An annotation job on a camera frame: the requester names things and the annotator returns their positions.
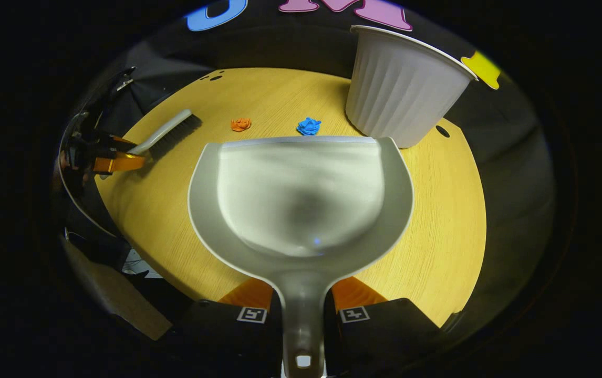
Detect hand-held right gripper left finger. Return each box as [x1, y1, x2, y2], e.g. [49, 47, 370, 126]
[167, 277, 284, 378]

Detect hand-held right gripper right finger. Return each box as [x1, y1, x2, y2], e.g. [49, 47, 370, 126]
[324, 277, 447, 378]

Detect small white broom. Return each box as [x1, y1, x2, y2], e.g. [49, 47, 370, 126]
[128, 109, 202, 159]

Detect white dustpan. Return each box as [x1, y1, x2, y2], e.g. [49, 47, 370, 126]
[188, 136, 416, 378]

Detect blue paper trash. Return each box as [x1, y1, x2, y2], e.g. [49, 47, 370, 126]
[297, 117, 322, 136]

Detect white ribbed garbage bin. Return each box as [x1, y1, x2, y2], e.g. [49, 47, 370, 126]
[345, 25, 479, 149]

